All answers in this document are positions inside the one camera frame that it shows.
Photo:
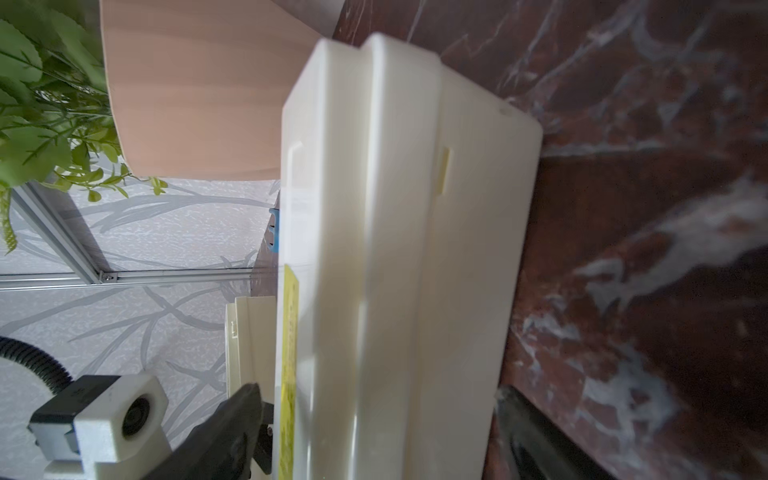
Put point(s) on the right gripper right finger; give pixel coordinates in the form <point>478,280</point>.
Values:
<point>535,447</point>

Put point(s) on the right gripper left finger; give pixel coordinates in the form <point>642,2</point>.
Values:
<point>225,445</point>

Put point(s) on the white wrap dispenser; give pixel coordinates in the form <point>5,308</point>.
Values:
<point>250,342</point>
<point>406,191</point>

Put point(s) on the potted green plant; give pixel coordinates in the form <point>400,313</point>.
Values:
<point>96,93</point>

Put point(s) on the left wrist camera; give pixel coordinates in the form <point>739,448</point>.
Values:
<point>103,427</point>

